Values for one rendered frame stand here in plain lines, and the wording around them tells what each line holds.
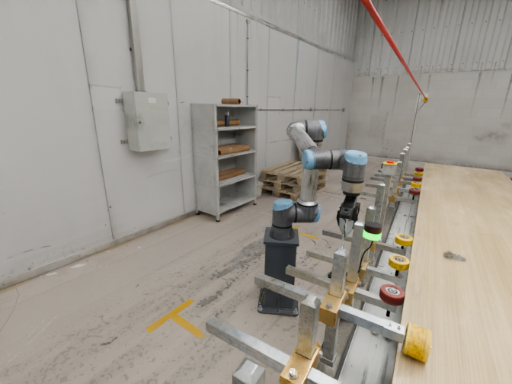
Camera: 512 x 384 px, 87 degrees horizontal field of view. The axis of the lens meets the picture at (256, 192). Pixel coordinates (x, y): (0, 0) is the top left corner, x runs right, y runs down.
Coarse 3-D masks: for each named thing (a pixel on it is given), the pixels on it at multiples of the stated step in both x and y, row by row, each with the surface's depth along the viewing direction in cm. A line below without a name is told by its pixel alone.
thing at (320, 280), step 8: (288, 272) 117; (296, 272) 115; (304, 272) 114; (312, 280) 112; (320, 280) 110; (328, 280) 109; (328, 288) 108; (360, 296) 102; (368, 296) 100; (376, 296) 100; (376, 304) 99; (384, 304) 98
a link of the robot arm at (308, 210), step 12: (312, 120) 173; (312, 132) 171; (324, 132) 172; (312, 180) 185; (300, 192) 195; (312, 192) 189; (300, 204) 193; (312, 204) 191; (300, 216) 194; (312, 216) 194
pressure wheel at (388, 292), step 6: (384, 288) 97; (390, 288) 98; (396, 288) 98; (384, 294) 95; (390, 294) 94; (396, 294) 95; (402, 294) 94; (384, 300) 95; (390, 300) 94; (396, 300) 93; (402, 300) 94
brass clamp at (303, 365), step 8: (320, 352) 66; (288, 360) 62; (296, 360) 62; (304, 360) 62; (312, 360) 62; (288, 368) 60; (296, 368) 60; (304, 368) 60; (280, 376) 58; (288, 376) 58; (304, 376) 58
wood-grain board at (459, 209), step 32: (448, 192) 215; (480, 192) 216; (416, 224) 154; (448, 224) 155; (480, 224) 155; (416, 256) 120; (480, 256) 121; (416, 288) 99; (448, 288) 99; (480, 288) 99; (416, 320) 84; (448, 320) 84; (480, 320) 84; (448, 352) 73; (480, 352) 73
